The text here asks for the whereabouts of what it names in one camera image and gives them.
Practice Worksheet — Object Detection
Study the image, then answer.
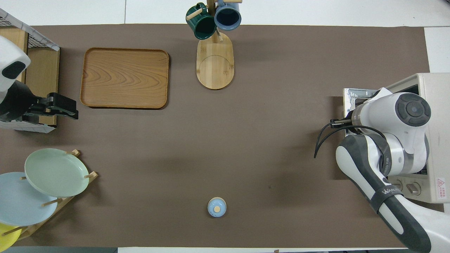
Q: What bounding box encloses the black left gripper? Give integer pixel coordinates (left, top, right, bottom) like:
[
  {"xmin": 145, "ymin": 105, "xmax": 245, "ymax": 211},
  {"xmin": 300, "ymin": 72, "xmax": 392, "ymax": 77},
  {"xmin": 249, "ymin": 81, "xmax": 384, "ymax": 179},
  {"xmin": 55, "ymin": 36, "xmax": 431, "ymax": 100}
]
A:
[{"xmin": 0, "ymin": 81, "xmax": 79, "ymax": 122}]

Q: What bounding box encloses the glass oven door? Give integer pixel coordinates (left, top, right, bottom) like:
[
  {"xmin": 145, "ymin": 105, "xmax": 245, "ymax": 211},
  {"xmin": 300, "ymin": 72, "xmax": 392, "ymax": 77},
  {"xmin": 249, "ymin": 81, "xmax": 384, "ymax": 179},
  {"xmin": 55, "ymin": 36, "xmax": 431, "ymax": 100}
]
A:
[{"xmin": 343, "ymin": 88, "xmax": 382, "ymax": 137}]

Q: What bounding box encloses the white toaster oven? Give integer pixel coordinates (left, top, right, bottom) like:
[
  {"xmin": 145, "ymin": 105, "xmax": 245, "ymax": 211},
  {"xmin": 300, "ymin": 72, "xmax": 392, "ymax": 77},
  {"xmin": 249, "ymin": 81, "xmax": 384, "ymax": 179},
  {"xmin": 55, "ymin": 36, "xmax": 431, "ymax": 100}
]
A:
[{"xmin": 385, "ymin": 73, "xmax": 450, "ymax": 203}]

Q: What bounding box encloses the pale green plate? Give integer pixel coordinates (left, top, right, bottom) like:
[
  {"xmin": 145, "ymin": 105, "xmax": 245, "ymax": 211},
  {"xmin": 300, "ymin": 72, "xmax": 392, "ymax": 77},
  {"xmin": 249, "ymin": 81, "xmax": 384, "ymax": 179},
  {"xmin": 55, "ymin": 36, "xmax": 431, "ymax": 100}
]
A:
[{"xmin": 24, "ymin": 148, "xmax": 90, "ymax": 198}]

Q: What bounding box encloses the wooden serving tray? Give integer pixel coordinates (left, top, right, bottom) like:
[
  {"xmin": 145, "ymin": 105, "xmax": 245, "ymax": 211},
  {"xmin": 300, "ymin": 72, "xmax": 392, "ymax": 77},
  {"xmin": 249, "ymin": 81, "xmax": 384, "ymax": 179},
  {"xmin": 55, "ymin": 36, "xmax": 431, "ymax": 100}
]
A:
[{"xmin": 80, "ymin": 47, "xmax": 170, "ymax": 109}]

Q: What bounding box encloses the wooden plate rack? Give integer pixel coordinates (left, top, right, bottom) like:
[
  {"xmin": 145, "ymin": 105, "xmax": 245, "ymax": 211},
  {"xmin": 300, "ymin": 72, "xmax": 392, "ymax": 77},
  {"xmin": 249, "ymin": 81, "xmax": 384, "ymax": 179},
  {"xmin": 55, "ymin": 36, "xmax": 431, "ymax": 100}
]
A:
[{"xmin": 0, "ymin": 149, "xmax": 99, "ymax": 241}]

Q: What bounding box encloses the large pale blue plate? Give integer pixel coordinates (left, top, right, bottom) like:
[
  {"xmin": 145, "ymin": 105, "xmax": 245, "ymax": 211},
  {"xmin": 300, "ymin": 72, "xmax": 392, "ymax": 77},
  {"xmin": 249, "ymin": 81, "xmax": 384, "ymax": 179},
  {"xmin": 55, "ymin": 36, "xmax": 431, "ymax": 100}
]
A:
[{"xmin": 0, "ymin": 172, "xmax": 58, "ymax": 226}]

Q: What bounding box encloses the yellow plate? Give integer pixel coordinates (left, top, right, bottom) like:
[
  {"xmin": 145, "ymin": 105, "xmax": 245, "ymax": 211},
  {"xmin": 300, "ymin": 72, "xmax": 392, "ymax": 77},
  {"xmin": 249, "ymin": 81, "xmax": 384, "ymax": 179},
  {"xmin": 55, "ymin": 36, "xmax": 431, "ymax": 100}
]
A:
[{"xmin": 0, "ymin": 222, "xmax": 21, "ymax": 252}]

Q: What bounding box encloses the wooden mug tree stand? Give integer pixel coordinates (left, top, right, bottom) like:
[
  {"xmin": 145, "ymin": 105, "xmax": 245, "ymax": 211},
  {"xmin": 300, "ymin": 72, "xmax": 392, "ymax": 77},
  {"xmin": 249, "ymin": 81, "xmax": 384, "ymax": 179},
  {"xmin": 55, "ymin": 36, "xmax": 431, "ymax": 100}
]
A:
[{"xmin": 186, "ymin": 0, "xmax": 243, "ymax": 90}]

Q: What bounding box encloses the dark green mug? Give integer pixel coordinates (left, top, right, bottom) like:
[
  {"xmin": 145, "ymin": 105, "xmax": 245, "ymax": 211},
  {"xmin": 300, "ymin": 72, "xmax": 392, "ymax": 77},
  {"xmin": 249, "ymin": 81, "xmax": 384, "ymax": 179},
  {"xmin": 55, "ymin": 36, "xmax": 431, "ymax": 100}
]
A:
[{"xmin": 186, "ymin": 3, "xmax": 217, "ymax": 40}]

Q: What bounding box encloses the brown table mat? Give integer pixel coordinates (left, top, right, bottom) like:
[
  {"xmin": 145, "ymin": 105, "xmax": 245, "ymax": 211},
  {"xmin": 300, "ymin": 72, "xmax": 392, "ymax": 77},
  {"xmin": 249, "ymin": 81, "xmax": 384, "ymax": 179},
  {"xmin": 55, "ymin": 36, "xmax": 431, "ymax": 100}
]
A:
[{"xmin": 0, "ymin": 24, "xmax": 449, "ymax": 248}]

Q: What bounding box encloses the blue mug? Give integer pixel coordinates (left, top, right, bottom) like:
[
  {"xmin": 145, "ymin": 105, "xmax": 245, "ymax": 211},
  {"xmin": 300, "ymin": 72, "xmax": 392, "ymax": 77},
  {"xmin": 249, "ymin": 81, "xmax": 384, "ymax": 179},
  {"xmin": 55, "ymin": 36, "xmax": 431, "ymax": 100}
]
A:
[{"xmin": 214, "ymin": 0, "xmax": 242, "ymax": 31}]

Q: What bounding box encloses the black wire wooden shelf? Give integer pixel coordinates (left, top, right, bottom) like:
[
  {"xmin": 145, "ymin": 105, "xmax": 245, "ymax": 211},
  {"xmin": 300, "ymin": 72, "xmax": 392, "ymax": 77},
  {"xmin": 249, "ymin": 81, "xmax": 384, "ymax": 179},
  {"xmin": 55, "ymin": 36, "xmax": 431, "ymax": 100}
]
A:
[{"xmin": 0, "ymin": 9, "xmax": 60, "ymax": 133}]

